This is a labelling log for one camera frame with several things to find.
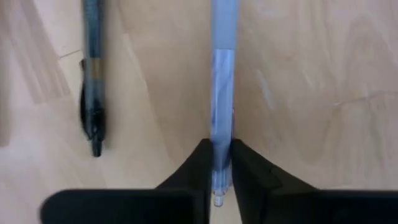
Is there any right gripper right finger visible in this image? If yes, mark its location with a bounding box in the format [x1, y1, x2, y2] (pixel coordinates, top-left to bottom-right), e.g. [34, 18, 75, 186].
[229, 138, 398, 224]

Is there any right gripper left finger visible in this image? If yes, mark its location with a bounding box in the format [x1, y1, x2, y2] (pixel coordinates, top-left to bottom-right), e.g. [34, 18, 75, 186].
[39, 138, 215, 224]

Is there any black pen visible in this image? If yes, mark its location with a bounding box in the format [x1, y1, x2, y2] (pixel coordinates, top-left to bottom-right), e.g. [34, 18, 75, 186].
[79, 0, 106, 158]

